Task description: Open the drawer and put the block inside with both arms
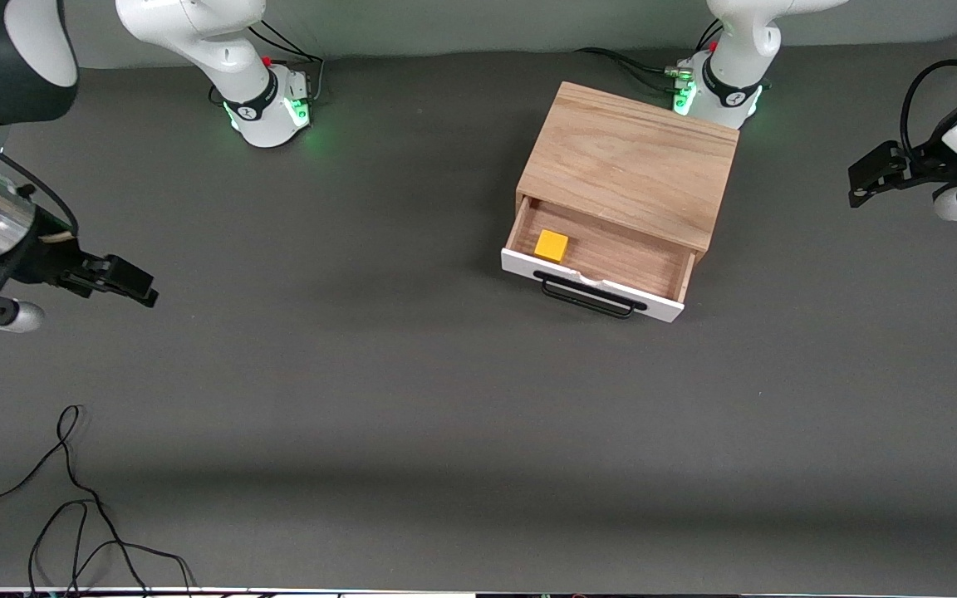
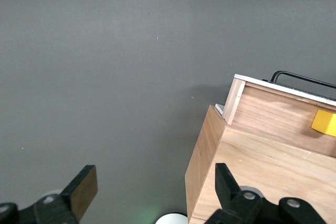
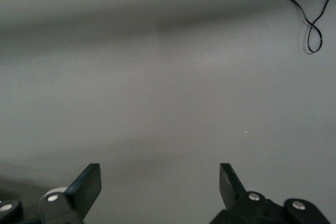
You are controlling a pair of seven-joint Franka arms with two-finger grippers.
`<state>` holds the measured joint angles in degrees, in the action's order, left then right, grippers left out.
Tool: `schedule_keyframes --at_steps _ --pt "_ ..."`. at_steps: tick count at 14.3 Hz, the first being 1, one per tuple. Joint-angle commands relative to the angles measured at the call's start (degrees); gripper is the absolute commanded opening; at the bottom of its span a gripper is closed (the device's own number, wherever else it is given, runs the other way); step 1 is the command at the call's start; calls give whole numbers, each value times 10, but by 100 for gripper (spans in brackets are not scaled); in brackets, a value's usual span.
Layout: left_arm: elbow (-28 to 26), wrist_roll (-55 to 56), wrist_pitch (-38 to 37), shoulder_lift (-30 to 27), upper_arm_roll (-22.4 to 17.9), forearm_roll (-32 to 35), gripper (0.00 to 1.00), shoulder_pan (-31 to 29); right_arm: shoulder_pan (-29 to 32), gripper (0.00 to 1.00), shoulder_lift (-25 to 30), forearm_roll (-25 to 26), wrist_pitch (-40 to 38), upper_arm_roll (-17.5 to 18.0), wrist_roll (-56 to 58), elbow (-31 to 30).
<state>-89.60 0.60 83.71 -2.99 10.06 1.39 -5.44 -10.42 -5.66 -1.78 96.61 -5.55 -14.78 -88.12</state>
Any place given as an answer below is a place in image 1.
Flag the white drawer with black handle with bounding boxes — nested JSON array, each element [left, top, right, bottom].
[[501, 197, 697, 323]]

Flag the yellow block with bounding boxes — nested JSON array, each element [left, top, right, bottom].
[[534, 230, 570, 264]]

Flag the wooden drawer cabinet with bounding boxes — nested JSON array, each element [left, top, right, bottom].
[[516, 81, 739, 254]]

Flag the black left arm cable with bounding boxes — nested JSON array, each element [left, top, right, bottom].
[[899, 58, 957, 160]]

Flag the black left base cables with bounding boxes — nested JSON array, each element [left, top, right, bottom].
[[574, 17, 724, 94]]

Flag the black base cables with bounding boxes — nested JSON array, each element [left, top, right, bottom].
[[211, 17, 326, 107], [574, 17, 724, 94]]

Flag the black right base cables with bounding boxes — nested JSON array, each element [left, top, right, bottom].
[[211, 17, 326, 107]]

